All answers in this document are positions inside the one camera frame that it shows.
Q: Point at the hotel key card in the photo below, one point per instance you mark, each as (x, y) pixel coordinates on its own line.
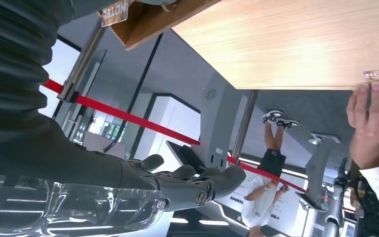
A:
(115, 13)

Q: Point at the red barrier belt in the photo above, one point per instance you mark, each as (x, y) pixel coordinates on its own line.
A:
(127, 116)

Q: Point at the grey kiosk panel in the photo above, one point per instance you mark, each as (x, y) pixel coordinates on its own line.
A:
(219, 130)

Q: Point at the black kiosk screen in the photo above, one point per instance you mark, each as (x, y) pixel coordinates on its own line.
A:
(186, 157)

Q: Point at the wooden card holder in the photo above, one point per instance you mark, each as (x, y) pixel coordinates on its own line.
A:
(150, 19)

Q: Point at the grey kiosk stand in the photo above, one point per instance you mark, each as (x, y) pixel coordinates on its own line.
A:
(320, 170)

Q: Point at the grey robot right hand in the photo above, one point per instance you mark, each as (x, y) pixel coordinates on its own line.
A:
(78, 170)

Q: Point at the chrome stanchion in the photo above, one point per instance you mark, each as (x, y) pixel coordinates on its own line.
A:
(81, 62)
(243, 127)

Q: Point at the grey background robot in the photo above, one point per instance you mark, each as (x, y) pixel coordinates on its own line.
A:
(335, 202)

